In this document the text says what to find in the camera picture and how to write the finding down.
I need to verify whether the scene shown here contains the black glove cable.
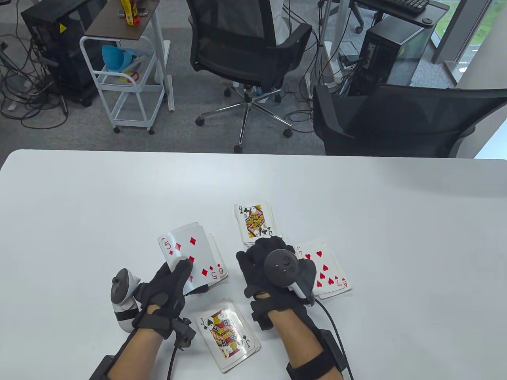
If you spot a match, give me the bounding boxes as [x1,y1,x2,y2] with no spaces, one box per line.
[166,346,179,380]
[315,301,355,380]

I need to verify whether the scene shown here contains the tangle of black floor cables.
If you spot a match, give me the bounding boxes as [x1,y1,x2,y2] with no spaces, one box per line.
[0,24,71,129]

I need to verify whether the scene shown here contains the dark grey desk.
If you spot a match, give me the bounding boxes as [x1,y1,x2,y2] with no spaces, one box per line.
[349,0,450,26]

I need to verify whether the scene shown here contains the deck of playing cards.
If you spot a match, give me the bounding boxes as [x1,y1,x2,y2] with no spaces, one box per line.
[158,222,223,295]

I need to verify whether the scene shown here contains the black computer tower glass panel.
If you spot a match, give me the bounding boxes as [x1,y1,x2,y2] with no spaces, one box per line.
[349,18,436,96]

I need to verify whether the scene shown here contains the white metal stand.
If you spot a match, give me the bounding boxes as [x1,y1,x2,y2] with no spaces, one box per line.
[315,0,349,93]

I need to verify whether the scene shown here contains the blue plastic funnel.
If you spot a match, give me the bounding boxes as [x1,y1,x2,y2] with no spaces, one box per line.
[102,45,133,73]

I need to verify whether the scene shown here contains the black mesh office chair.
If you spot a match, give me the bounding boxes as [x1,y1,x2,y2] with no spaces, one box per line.
[313,84,507,158]

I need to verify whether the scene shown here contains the black chair leg with castor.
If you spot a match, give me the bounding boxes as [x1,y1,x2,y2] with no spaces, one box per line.
[351,6,387,34]

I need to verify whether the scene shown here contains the black chair with chrome base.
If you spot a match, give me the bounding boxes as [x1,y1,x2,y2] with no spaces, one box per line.
[186,0,313,154]

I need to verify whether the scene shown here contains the person's left hand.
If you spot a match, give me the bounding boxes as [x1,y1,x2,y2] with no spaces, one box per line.
[132,258,210,340]

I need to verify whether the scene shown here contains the pile of spades cards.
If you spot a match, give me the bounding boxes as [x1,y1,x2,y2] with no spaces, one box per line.
[195,299,261,372]

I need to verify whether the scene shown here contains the pile of hearts cards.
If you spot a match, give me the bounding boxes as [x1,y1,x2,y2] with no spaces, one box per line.
[295,239,352,299]

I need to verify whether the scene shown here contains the grey white handheld controller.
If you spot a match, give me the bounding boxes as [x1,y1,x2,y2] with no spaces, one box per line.
[110,268,142,332]
[263,249,317,307]

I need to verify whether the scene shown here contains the red diamonds playing card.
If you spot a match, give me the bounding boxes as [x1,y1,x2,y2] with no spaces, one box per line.
[158,225,223,295]

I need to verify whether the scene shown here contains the person's right hand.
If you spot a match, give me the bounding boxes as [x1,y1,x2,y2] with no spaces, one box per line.
[236,237,317,317]

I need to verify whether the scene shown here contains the black elastic armband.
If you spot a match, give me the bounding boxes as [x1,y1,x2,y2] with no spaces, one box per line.
[286,350,337,380]

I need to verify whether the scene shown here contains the person's right forearm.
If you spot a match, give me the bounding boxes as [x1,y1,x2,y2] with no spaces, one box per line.
[269,309,343,380]

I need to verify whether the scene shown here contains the black computer tower yellow sticker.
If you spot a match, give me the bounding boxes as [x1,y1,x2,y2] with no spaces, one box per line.
[21,0,107,106]

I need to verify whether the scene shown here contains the person's left forearm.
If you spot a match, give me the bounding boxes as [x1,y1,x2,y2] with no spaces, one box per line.
[108,329,163,380]

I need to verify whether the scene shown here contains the black forearm sensor box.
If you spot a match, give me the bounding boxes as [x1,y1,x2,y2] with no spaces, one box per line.
[320,331,350,371]
[89,355,115,380]

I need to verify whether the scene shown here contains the white side table brown top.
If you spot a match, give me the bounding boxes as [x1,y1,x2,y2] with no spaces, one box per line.
[85,0,175,112]

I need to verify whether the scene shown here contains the black keyboard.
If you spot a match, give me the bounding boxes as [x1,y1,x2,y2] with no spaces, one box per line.
[370,0,430,15]

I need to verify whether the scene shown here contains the pile of diamonds cards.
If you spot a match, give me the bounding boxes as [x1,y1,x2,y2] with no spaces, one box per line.
[204,233,229,287]

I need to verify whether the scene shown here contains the white rolling cart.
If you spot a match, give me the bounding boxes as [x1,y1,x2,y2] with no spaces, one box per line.
[79,35,167,135]

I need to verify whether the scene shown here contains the pile of clubs cards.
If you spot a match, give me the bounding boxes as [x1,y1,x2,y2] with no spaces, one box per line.
[234,201,283,248]

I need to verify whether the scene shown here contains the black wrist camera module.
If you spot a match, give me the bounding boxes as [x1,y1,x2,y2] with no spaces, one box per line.
[171,317,197,349]
[250,299,274,331]

